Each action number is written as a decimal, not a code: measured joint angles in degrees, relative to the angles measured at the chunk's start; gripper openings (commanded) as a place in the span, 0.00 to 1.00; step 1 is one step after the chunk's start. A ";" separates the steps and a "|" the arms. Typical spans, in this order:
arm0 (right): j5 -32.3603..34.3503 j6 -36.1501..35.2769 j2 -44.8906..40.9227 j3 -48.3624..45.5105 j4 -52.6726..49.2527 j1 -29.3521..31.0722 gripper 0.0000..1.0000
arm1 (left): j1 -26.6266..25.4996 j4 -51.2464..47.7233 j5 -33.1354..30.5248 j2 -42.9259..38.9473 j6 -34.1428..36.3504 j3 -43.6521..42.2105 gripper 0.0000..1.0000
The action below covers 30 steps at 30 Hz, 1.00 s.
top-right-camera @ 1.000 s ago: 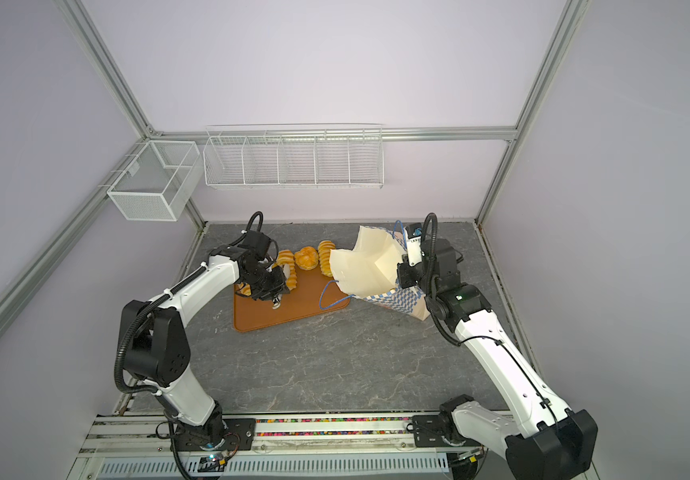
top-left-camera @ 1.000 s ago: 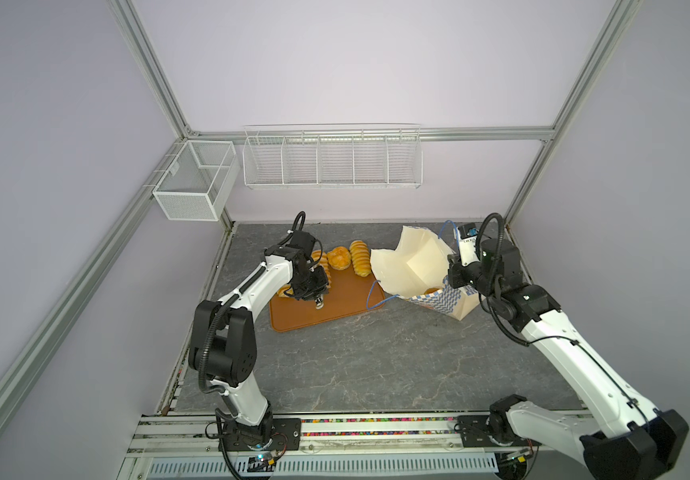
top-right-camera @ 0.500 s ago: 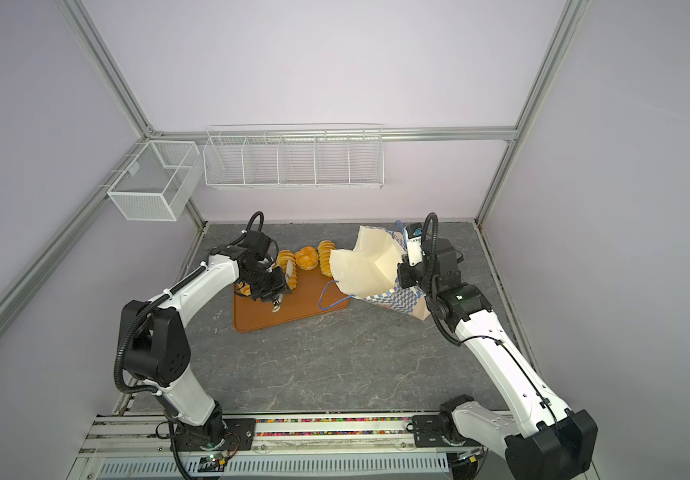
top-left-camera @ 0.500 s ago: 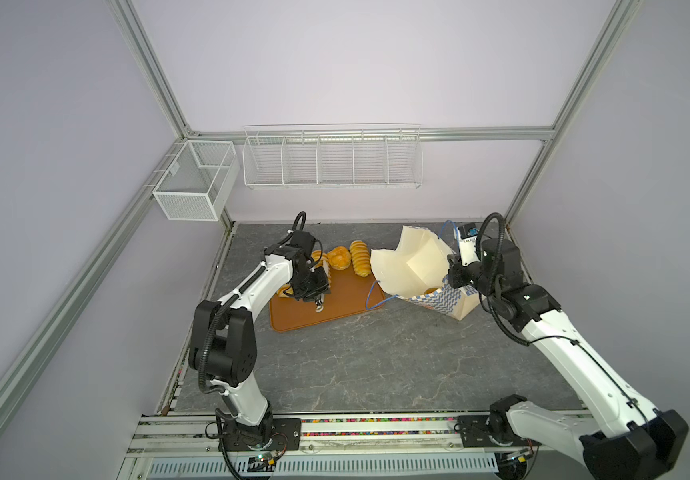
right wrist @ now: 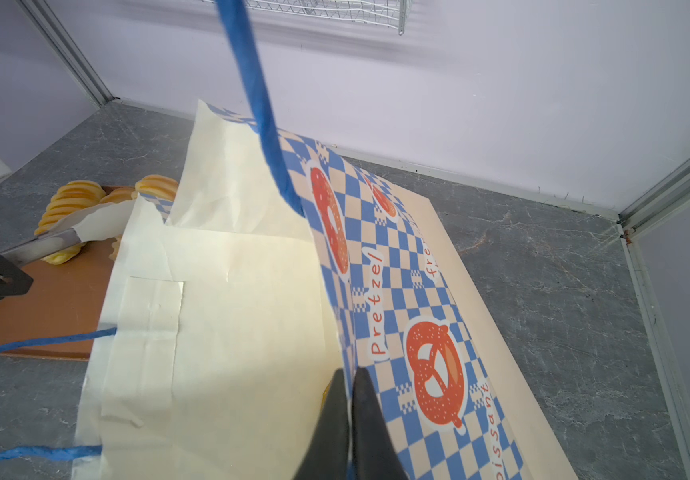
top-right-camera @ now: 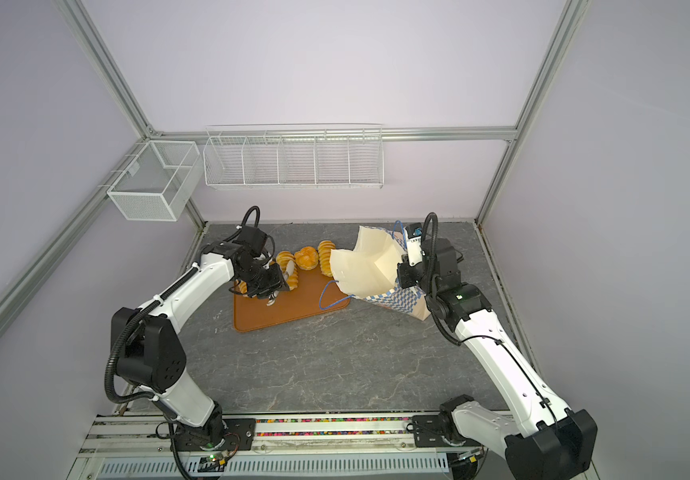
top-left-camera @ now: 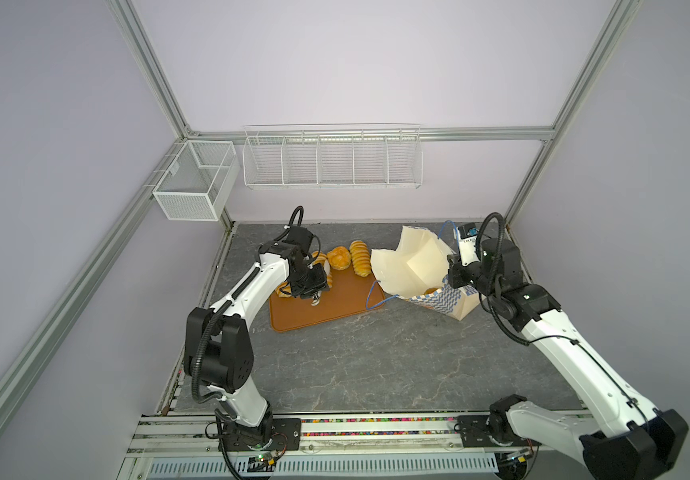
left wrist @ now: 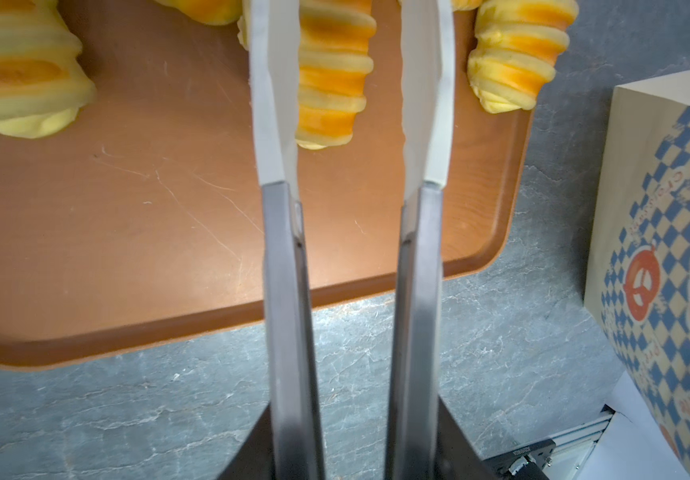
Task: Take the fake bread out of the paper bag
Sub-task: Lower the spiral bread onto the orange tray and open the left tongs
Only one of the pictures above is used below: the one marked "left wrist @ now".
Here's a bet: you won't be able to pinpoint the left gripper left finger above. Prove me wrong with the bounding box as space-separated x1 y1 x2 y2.
217 405 275 480

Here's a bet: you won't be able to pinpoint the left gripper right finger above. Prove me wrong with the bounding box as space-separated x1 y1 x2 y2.
437 398 496 480

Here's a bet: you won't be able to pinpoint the blue checkered paper bag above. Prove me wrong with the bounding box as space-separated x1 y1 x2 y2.
584 71 690 475

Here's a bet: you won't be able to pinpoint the ridged long bread loaf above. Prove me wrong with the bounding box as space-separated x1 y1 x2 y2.
467 0 579 114

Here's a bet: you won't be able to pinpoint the metal tongs with white tips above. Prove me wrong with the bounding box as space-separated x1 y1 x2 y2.
247 1 457 479

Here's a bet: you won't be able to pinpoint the yellow bread roll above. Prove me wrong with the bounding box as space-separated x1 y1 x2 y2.
155 0 243 26

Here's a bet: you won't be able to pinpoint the brown plastic tray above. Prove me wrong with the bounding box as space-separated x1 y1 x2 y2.
0 1 532 369

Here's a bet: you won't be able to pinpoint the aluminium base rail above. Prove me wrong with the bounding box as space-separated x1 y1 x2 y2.
484 406 615 480

